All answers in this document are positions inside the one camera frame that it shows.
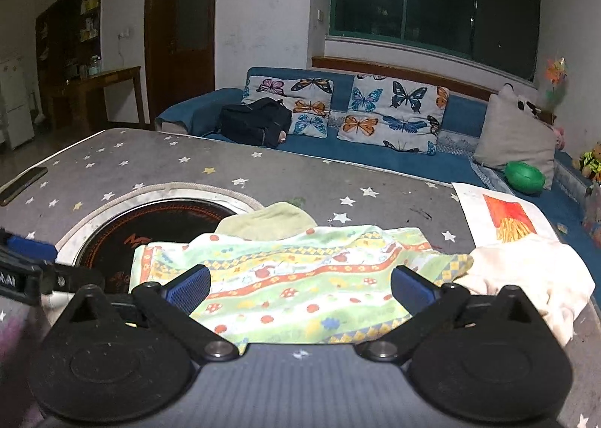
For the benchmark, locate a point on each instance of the yellow green plush toy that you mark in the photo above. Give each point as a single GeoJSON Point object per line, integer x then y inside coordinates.
{"type": "Point", "coordinates": [589, 160]}

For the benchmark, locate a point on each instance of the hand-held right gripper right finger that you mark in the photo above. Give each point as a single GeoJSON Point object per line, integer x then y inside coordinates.
{"type": "Point", "coordinates": [412, 291]}

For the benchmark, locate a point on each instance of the green framed window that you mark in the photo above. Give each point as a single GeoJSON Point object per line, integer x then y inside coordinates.
{"type": "Point", "coordinates": [436, 1]}

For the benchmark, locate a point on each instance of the blue sofa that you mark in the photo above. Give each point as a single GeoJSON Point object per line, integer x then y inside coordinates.
{"type": "Point", "coordinates": [375, 160]}

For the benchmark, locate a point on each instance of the pink plush toy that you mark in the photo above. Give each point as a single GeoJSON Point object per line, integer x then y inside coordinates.
{"type": "Point", "coordinates": [559, 137]}

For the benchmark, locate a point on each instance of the black bag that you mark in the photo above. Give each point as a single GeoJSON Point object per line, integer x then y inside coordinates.
{"type": "Point", "coordinates": [253, 123]}

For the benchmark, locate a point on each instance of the grey pillow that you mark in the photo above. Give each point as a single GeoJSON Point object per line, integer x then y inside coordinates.
{"type": "Point", "coordinates": [512, 137]}

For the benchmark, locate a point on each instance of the dark wooden cabinet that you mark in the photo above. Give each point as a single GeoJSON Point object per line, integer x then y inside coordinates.
{"type": "Point", "coordinates": [70, 29]}

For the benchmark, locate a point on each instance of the butterfly print cushion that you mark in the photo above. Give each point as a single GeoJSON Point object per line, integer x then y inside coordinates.
{"type": "Point", "coordinates": [389, 113]}
{"type": "Point", "coordinates": [305, 104]}

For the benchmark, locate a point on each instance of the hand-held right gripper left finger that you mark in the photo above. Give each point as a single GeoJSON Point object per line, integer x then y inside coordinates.
{"type": "Point", "coordinates": [190, 291]}

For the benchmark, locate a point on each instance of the panda plush toy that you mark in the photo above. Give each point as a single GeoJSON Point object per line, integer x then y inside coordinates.
{"type": "Point", "coordinates": [528, 106]}

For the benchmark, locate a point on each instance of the green ball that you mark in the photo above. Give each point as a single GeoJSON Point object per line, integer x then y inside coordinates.
{"type": "Point", "coordinates": [525, 177]}

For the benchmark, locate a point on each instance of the grey star-printed table cover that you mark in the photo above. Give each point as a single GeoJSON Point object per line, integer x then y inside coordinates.
{"type": "Point", "coordinates": [328, 188]}

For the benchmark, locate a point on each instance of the pale green cloth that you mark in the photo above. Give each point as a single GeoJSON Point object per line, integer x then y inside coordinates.
{"type": "Point", "coordinates": [267, 221]}

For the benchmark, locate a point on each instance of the white refrigerator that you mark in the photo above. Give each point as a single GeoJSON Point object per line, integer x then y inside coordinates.
{"type": "Point", "coordinates": [16, 99]}

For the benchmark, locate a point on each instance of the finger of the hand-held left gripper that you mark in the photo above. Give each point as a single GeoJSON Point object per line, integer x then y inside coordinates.
{"type": "Point", "coordinates": [33, 249]}
{"type": "Point", "coordinates": [75, 278]}

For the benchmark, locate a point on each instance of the dark wooden door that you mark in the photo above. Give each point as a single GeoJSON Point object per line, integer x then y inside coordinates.
{"type": "Point", "coordinates": [181, 34]}

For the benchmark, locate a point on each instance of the colourful pinwheel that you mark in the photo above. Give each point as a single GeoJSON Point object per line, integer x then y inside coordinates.
{"type": "Point", "coordinates": [555, 80]}

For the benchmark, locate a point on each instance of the wooden desk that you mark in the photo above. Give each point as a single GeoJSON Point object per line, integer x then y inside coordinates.
{"type": "Point", "coordinates": [103, 80]}

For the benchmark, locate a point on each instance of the green patterned cloth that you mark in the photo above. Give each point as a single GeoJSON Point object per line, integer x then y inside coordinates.
{"type": "Point", "coordinates": [305, 278]}

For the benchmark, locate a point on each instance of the cream garment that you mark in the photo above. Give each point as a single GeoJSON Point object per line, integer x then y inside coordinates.
{"type": "Point", "coordinates": [526, 278]}

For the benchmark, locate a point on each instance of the white sheet with fries print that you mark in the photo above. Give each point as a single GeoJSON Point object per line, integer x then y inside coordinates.
{"type": "Point", "coordinates": [512, 221]}

